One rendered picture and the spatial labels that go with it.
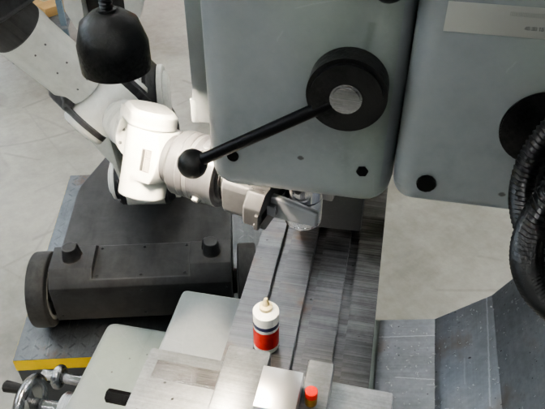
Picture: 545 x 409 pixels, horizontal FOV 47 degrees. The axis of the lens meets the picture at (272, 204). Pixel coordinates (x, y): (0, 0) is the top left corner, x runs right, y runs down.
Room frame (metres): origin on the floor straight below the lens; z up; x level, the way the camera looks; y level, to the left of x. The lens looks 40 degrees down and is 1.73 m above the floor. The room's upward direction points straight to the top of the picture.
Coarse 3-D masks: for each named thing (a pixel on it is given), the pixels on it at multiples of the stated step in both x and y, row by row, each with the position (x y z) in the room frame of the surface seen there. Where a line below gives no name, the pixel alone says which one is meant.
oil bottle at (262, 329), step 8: (256, 304) 0.63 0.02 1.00; (264, 304) 0.62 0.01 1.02; (272, 304) 0.63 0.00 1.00; (256, 312) 0.61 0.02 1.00; (264, 312) 0.61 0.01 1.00; (272, 312) 0.61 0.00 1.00; (256, 320) 0.61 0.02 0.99; (264, 320) 0.60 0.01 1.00; (272, 320) 0.60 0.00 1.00; (256, 328) 0.61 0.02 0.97; (264, 328) 0.60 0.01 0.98; (272, 328) 0.60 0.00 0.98; (256, 336) 0.61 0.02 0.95; (264, 336) 0.60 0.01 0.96; (272, 336) 0.60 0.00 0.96; (256, 344) 0.61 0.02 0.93; (264, 344) 0.60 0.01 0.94; (272, 344) 0.60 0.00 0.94; (272, 352) 0.60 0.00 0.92
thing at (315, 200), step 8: (288, 192) 0.59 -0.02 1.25; (296, 200) 0.58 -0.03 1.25; (304, 200) 0.58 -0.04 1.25; (312, 200) 0.58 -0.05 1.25; (320, 200) 0.59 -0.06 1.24; (312, 208) 0.58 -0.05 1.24; (320, 208) 0.59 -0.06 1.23; (320, 216) 0.59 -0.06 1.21; (288, 224) 0.59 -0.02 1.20; (296, 224) 0.58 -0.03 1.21
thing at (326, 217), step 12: (324, 204) 0.90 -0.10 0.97; (336, 204) 0.89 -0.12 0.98; (348, 204) 0.89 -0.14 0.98; (360, 204) 0.89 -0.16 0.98; (324, 216) 0.90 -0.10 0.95; (336, 216) 0.89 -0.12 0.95; (348, 216) 0.89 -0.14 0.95; (360, 216) 0.89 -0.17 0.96; (336, 228) 0.89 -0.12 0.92; (348, 228) 0.89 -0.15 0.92; (360, 228) 0.89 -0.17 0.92
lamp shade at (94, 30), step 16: (96, 16) 0.57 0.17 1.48; (112, 16) 0.57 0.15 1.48; (128, 16) 0.58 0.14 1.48; (80, 32) 0.57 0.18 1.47; (96, 32) 0.56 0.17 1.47; (112, 32) 0.56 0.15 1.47; (128, 32) 0.57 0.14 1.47; (144, 32) 0.59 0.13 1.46; (80, 48) 0.56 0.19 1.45; (96, 48) 0.55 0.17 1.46; (112, 48) 0.55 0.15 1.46; (128, 48) 0.56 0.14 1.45; (144, 48) 0.57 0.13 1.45; (80, 64) 0.57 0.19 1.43; (96, 64) 0.55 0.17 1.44; (112, 64) 0.55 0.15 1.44; (128, 64) 0.56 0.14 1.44; (144, 64) 0.57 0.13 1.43; (96, 80) 0.55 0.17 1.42; (112, 80) 0.55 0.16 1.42; (128, 80) 0.55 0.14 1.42
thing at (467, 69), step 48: (432, 0) 0.47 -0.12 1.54; (480, 0) 0.46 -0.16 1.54; (528, 0) 0.45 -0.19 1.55; (432, 48) 0.46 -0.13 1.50; (480, 48) 0.45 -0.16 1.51; (528, 48) 0.45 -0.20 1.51; (432, 96) 0.46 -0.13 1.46; (480, 96) 0.45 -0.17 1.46; (528, 96) 0.44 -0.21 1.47; (432, 144) 0.46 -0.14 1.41; (480, 144) 0.45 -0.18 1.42; (432, 192) 0.46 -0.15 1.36; (480, 192) 0.45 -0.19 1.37
